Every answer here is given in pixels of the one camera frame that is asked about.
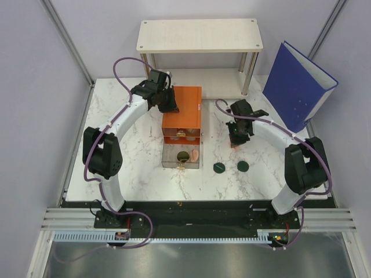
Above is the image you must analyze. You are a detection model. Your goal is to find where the dark green lid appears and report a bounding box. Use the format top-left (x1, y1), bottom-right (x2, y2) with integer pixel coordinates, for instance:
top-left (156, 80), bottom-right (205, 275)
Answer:
top-left (213, 162), bottom-right (225, 174)
top-left (237, 161), bottom-right (249, 173)

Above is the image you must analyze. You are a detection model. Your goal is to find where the gold round jar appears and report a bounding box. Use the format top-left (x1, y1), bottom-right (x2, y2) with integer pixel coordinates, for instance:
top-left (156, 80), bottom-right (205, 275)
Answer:
top-left (176, 151), bottom-right (190, 163)

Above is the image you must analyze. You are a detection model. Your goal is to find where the blue ring binder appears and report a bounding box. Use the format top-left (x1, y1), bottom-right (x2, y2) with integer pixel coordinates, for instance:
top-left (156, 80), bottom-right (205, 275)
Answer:
top-left (263, 41), bottom-right (339, 133)

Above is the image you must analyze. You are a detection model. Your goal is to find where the orange drawer box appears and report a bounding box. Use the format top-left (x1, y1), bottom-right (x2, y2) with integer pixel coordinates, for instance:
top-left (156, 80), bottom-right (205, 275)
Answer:
top-left (162, 86), bottom-right (202, 145)

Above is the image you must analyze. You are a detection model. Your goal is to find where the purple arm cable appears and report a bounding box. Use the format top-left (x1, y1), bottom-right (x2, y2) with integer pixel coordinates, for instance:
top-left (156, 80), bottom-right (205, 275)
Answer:
top-left (53, 56), bottom-right (154, 264)
top-left (214, 98), bottom-right (333, 251)

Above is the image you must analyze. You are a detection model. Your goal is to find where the light blue cable duct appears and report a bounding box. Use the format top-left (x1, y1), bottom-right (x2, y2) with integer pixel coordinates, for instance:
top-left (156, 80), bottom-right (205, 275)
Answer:
top-left (53, 231), bottom-right (287, 244)

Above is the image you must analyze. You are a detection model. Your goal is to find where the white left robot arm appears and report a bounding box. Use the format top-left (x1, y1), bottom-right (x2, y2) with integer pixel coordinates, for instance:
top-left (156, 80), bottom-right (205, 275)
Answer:
top-left (82, 69), bottom-right (179, 228)

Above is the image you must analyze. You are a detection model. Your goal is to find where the white two-tier shelf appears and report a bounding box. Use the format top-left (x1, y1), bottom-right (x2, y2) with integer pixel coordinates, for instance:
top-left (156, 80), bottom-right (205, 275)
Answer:
top-left (137, 19), bottom-right (263, 100)

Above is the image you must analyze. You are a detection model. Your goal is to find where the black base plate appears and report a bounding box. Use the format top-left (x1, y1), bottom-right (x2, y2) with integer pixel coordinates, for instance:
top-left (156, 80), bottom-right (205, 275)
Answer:
top-left (94, 200), bottom-right (300, 237)

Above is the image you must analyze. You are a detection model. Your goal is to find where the pink powder puff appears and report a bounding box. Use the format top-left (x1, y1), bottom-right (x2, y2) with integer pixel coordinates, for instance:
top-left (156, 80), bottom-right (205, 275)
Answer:
top-left (231, 145), bottom-right (241, 151)
top-left (190, 149), bottom-right (199, 163)

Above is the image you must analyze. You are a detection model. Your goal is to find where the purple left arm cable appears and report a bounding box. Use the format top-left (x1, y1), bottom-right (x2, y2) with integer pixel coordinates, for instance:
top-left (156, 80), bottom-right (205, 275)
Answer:
top-left (53, 56), bottom-right (154, 264)

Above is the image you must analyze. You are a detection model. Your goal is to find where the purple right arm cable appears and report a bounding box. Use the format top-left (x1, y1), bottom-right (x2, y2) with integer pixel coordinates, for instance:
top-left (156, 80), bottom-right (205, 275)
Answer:
top-left (214, 98), bottom-right (333, 251)

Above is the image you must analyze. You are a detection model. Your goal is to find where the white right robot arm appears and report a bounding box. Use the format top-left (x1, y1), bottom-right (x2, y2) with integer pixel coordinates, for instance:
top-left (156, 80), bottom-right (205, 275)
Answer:
top-left (222, 99), bottom-right (331, 228)

